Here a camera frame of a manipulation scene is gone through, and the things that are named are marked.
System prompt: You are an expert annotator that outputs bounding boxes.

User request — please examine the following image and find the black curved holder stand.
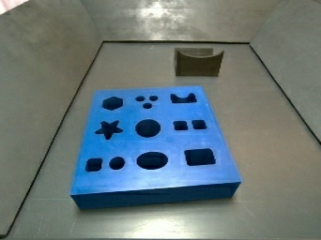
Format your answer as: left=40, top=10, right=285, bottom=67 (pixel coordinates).
left=174, top=48, right=224, bottom=77

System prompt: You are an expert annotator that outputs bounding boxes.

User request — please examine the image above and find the blue shape sorting board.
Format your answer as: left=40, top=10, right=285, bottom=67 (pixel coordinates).
left=69, top=86, right=242, bottom=209

